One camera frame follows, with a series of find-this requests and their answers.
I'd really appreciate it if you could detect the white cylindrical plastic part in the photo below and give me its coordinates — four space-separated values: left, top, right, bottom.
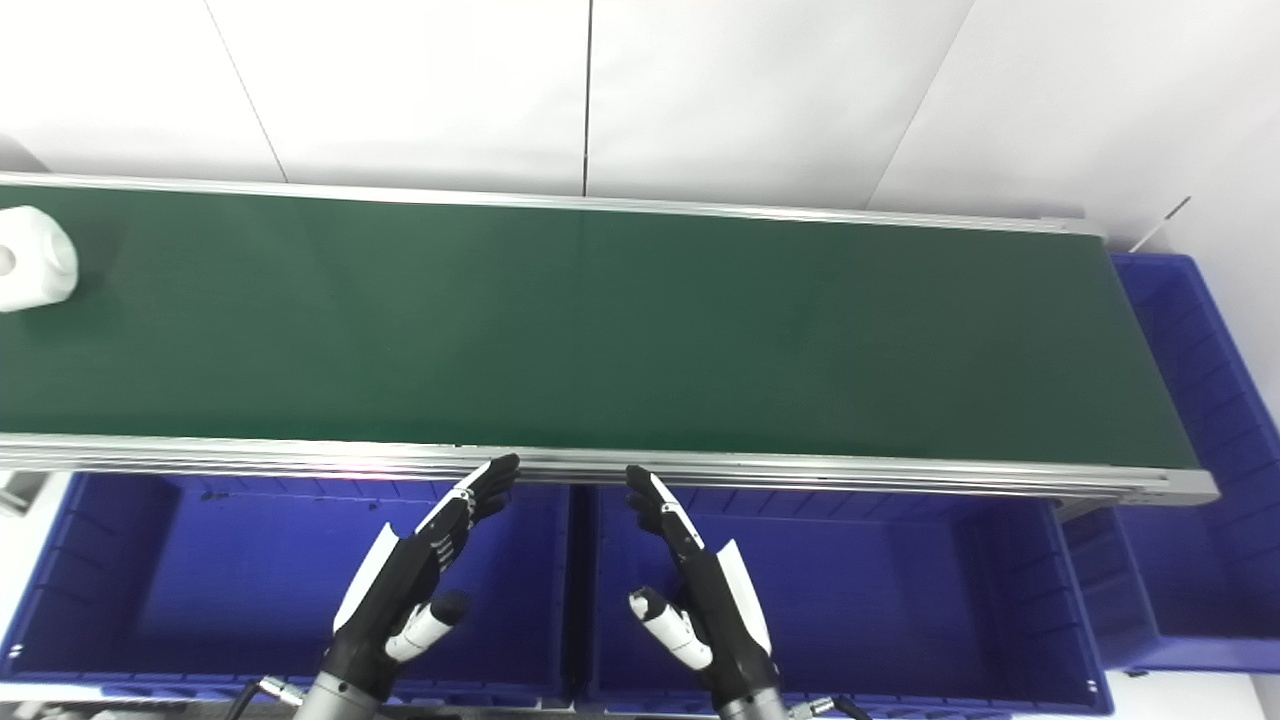
0 205 79 313

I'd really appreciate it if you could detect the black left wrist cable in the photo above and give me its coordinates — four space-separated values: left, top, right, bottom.
225 677 306 720

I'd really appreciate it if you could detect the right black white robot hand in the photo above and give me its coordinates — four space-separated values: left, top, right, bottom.
625 465 783 713

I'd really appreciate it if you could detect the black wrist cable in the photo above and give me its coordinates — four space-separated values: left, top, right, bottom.
790 695 873 720
225 677 306 720

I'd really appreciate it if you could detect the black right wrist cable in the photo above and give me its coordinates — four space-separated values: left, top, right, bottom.
790 695 873 720

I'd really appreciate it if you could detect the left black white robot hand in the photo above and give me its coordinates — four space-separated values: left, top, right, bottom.
320 453 521 701

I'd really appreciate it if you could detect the blue plastic bin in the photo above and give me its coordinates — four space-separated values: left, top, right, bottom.
580 485 1114 716
0 472 573 706
1060 252 1280 673

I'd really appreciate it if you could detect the green conveyor belt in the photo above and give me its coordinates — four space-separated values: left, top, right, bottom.
0 172 1221 506

